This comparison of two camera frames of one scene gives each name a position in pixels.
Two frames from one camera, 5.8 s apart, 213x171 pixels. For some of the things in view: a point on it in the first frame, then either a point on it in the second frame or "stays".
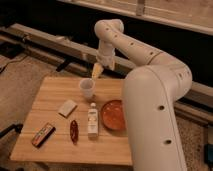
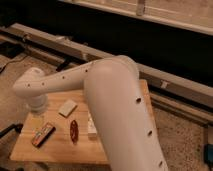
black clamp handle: x=17 y=127 stays
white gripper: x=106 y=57 -> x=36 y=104
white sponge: x=68 y=108 stays
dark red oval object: x=74 y=131 stays
